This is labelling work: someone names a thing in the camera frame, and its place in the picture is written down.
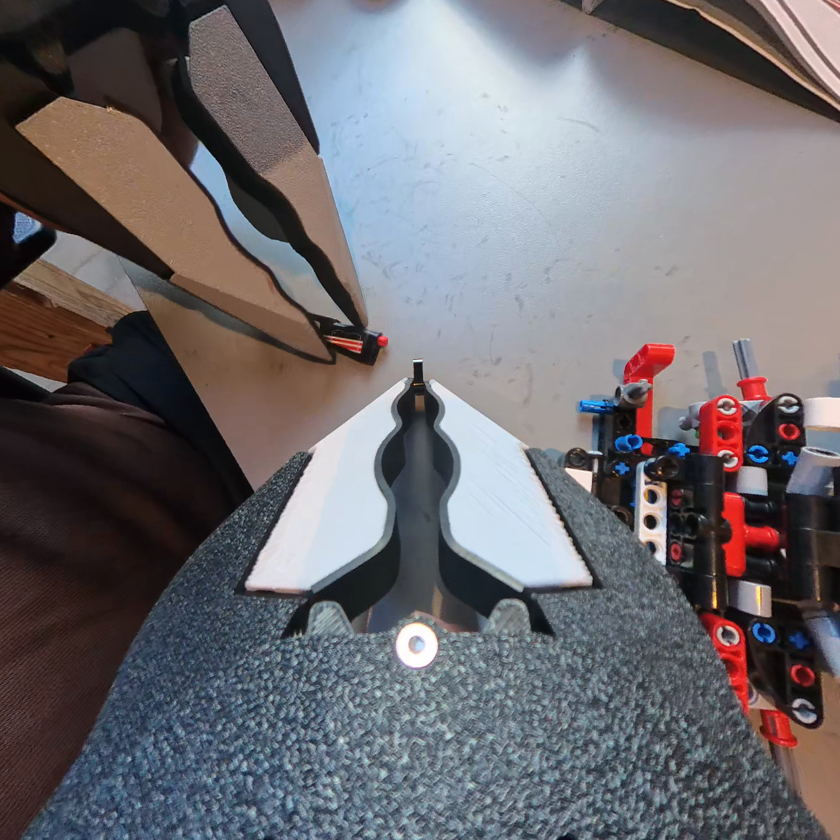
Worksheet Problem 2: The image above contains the black garment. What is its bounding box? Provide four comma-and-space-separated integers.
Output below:
67, 310, 256, 506

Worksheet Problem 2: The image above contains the partly built toy brick car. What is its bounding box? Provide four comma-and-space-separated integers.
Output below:
564, 338, 840, 749

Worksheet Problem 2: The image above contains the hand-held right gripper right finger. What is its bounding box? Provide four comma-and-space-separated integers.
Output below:
422, 381, 594, 601

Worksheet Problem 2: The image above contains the grey desk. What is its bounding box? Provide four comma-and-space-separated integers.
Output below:
118, 0, 840, 840

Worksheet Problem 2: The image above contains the person's brown shirt torso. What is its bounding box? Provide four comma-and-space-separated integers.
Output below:
0, 367, 253, 840

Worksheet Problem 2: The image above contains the black striped toy brick panel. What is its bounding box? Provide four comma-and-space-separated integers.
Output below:
314, 317, 389, 366

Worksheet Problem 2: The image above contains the open instruction booklet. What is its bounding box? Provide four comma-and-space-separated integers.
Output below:
577, 0, 840, 112

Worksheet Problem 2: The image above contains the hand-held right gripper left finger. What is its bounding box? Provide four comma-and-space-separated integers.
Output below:
247, 378, 422, 611

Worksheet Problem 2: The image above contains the wooden plank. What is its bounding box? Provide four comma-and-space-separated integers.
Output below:
0, 259, 142, 385

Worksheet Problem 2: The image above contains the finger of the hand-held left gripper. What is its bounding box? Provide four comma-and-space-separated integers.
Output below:
14, 95, 337, 365
172, 2, 368, 328

